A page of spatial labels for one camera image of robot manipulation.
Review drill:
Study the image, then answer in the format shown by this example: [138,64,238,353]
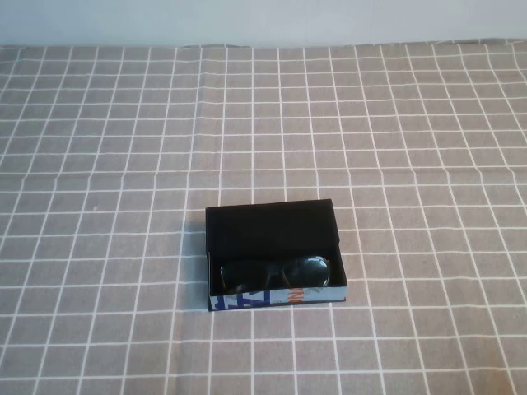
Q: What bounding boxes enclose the black sunglasses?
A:
[219,254,333,291]

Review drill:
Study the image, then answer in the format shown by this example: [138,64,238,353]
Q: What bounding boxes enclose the black printed glasses case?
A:
[204,198,350,314]

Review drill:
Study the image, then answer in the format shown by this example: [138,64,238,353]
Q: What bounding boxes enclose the grey white checked tablecloth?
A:
[0,37,527,395]

